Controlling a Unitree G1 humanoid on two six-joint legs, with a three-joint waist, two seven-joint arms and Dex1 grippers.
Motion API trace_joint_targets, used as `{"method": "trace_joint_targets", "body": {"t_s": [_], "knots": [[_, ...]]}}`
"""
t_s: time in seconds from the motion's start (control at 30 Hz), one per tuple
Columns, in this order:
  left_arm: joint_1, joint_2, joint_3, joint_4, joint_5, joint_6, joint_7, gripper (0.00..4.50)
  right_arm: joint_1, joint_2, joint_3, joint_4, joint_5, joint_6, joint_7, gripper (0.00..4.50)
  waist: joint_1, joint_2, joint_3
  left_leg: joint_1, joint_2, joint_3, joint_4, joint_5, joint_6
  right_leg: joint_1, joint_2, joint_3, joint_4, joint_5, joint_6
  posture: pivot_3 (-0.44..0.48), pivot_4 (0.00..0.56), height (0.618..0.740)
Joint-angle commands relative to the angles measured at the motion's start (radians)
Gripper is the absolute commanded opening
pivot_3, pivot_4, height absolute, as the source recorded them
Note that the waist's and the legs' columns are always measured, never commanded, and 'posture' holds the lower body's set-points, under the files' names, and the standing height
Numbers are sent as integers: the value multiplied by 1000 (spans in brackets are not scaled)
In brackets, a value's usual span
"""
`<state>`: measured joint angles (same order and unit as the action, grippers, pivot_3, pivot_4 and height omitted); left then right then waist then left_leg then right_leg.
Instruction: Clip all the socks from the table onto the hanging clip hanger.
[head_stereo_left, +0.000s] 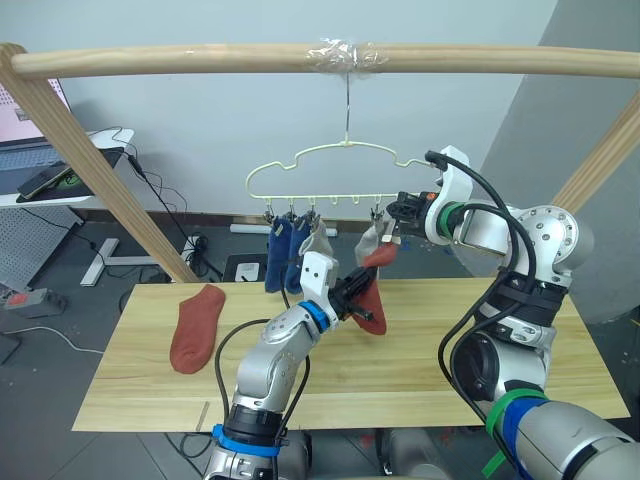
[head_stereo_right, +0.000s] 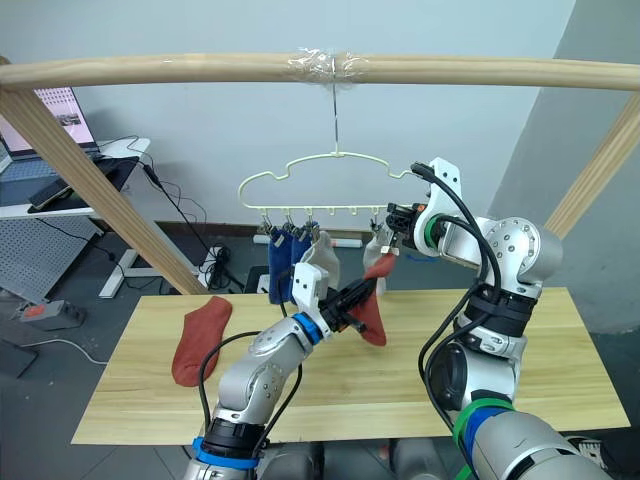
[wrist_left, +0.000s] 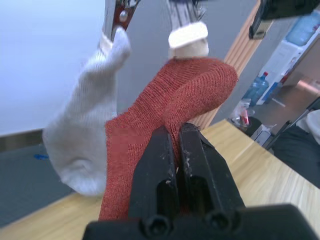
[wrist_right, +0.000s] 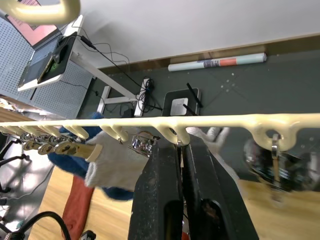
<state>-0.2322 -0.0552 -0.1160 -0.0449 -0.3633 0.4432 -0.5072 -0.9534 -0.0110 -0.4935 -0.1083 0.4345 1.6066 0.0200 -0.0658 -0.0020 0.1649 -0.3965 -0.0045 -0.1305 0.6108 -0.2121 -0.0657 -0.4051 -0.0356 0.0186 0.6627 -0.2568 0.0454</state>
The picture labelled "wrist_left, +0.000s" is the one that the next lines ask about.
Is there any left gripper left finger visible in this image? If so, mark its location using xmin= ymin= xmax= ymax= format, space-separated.
xmin=127 ymin=124 xmax=180 ymax=221

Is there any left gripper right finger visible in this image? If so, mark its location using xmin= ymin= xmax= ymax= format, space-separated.
xmin=177 ymin=121 xmax=246 ymax=218

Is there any light grey sock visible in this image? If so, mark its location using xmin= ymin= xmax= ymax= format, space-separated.
xmin=41 ymin=26 xmax=132 ymax=196

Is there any red sock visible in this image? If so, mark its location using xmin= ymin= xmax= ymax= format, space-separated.
xmin=98 ymin=56 xmax=239 ymax=222

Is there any blue water jug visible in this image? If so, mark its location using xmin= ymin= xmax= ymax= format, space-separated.
xmin=241 ymin=71 xmax=270 ymax=107
xmin=284 ymin=11 xmax=320 ymax=47

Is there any white water dispenser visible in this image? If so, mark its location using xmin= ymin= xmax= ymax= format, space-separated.
xmin=257 ymin=37 xmax=312 ymax=106

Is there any small white box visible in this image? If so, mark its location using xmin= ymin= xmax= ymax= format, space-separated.
xmin=249 ymin=124 xmax=272 ymax=146

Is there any clear plastic bag clutter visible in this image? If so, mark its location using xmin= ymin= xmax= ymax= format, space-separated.
xmin=229 ymin=98 xmax=263 ymax=133

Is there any black chair leg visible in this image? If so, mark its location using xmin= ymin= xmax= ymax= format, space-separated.
xmin=266 ymin=96 xmax=320 ymax=151

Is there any seated person in dark clothes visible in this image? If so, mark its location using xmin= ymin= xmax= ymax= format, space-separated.
xmin=271 ymin=109 xmax=320 ymax=190

